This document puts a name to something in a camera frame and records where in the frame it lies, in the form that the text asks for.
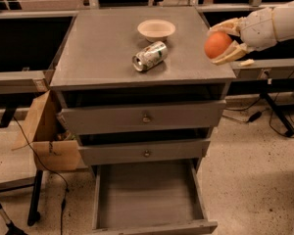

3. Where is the black table leg left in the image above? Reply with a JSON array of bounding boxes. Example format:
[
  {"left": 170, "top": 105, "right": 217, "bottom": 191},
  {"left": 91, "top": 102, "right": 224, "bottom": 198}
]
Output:
[{"left": 27, "top": 170, "right": 43, "bottom": 226}]

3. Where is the black power adapter cable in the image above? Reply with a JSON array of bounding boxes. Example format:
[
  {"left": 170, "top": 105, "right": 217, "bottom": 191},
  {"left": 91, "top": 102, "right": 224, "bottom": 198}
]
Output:
[{"left": 220, "top": 95, "right": 263, "bottom": 123}]

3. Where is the small beige foam piece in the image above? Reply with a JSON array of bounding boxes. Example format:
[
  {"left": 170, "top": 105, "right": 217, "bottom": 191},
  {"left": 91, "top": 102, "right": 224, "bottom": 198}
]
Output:
[{"left": 239, "top": 59, "right": 255, "bottom": 67}]

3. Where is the crushed silver soda can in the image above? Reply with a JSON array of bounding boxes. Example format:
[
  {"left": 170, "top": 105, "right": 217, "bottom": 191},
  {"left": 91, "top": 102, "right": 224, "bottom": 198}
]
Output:
[{"left": 132, "top": 41, "right": 168, "bottom": 72}]

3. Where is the black tripod leg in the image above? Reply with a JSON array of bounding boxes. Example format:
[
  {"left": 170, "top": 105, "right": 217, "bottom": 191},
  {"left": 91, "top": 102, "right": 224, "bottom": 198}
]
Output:
[{"left": 0, "top": 203, "right": 27, "bottom": 235}]

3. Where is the grey drawer cabinet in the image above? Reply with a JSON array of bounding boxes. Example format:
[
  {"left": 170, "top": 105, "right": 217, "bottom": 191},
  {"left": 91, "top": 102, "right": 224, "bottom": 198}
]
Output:
[{"left": 49, "top": 6, "right": 237, "bottom": 168}]

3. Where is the orange fruit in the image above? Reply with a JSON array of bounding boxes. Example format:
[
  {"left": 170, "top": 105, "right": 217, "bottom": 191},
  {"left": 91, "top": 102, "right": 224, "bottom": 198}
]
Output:
[{"left": 204, "top": 31, "right": 232, "bottom": 59}]

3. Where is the grey top drawer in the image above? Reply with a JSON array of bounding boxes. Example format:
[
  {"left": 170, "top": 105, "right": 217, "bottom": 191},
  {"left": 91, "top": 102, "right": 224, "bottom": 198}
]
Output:
[{"left": 61, "top": 100, "right": 225, "bottom": 135}]

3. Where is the grey middle drawer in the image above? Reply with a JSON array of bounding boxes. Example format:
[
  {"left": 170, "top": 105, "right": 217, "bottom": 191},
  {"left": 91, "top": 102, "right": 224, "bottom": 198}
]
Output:
[{"left": 79, "top": 139, "right": 210, "bottom": 165}]

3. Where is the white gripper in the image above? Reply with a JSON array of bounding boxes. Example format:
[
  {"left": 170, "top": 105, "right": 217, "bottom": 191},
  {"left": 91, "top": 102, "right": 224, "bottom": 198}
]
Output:
[{"left": 208, "top": 8, "right": 277, "bottom": 66}]

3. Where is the brown cardboard box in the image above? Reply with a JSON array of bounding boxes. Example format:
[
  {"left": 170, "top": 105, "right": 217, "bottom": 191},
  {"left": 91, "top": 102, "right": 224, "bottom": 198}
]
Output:
[{"left": 12, "top": 91, "right": 81, "bottom": 171}]

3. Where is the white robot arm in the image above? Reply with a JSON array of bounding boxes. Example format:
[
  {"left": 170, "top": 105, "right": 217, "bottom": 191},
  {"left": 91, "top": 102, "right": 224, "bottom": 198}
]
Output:
[{"left": 204, "top": 1, "right": 294, "bottom": 65}]

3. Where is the grey open bottom drawer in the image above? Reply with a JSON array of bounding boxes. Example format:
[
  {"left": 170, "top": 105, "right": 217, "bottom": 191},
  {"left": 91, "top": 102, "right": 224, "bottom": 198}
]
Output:
[{"left": 93, "top": 160, "right": 218, "bottom": 235}]

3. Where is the beige bowl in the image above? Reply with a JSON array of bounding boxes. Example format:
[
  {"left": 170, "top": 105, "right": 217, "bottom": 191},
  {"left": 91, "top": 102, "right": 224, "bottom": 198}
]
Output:
[{"left": 137, "top": 20, "right": 175, "bottom": 42}]

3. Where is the black floor cable left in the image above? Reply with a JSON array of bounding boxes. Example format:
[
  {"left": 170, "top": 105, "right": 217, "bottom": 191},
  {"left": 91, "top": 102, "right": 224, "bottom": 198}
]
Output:
[{"left": 9, "top": 115, "right": 70, "bottom": 235}]

